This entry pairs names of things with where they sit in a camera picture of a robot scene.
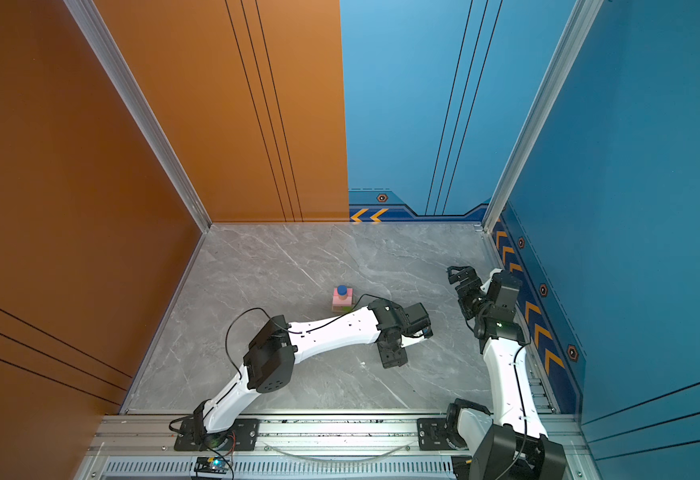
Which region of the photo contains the pink block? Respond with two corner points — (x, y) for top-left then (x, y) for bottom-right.
(333, 285), (353, 304)
(332, 299), (354, 312)

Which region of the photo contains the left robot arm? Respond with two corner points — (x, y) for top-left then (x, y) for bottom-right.
(193, 298), (421, 439)

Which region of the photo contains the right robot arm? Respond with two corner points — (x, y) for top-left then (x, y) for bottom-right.
(447, 266), (567, 479)

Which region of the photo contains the right green circuit board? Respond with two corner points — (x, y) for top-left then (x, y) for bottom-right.
(451, 455), (473, 480)

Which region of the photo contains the green circuit board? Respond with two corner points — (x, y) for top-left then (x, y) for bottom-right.
(193, 456), (235, 479)
(451, 455), (473, 480)

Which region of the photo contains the left green circuit board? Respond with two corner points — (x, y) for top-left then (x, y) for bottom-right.
(193, 456), (235, 479)

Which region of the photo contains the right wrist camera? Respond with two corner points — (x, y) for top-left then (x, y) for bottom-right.
(486, 270), (522, 322)

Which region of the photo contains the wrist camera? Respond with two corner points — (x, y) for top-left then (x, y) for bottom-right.
(401, 303), (433, 339)
(486, 270), (522, 322)

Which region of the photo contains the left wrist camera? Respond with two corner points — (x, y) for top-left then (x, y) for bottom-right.
(401, 303), (433, 339)

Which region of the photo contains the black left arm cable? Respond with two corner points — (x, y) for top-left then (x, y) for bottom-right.
(224, 293), (381, 379)

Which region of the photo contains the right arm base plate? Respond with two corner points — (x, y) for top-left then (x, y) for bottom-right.
(416, 410), (496, 454)

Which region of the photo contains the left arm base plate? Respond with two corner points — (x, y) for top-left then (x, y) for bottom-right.
(169, 415), (260, 453)

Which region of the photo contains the aluminium front rail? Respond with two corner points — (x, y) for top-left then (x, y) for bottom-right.
(73, 413), (603, 480)

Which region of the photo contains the aluminium corner post right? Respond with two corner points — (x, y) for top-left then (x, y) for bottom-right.
(482, 0), (604, 234)

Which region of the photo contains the aluminium corner post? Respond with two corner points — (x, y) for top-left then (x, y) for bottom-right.
(482, 0), (604, 234)
(64, 0), (213, 235)

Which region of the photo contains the aluminium corner post left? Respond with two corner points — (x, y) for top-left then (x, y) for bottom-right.
(64, 0), (213, 235)

